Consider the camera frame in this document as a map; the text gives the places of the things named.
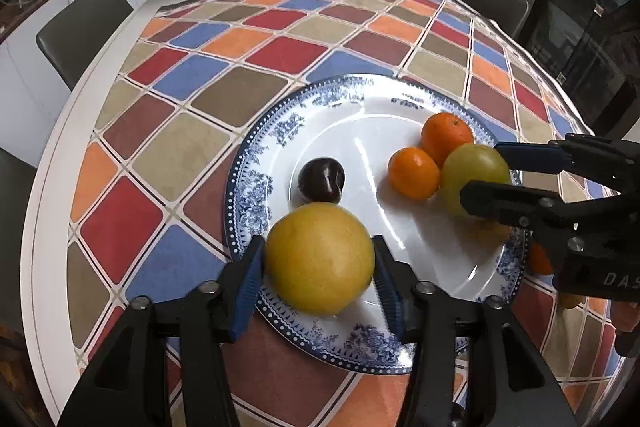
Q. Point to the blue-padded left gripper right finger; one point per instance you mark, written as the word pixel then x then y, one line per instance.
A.
pixel 474 364

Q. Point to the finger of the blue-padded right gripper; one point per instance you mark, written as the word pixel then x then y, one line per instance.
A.
pixel 539 158
pixel 515 205

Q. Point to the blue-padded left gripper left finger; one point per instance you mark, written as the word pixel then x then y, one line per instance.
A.
pixel 126 381

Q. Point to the large orange mandarin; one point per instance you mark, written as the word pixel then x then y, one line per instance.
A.
pixel 538 261

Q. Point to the large yellow-green fruit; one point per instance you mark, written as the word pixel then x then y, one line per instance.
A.
pixel 470 162

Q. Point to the yellow round fruit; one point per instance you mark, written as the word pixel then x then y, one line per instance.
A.
pixel 319 258

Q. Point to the small orange mandarin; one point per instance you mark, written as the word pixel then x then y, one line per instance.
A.
pixel 569 301
pixel 413 174

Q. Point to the dark plum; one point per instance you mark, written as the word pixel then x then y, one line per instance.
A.
pixel 321 180

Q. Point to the colorful checkered tablecloth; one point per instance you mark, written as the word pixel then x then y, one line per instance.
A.
pixel 148 211

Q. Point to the blue and white plate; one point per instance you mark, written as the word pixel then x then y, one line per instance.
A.
pixel 361 120

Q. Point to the dark chair near left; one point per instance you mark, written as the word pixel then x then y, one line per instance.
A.
pixel 16 179

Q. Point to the dark chair far left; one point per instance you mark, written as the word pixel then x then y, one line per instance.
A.
pixel 71 40

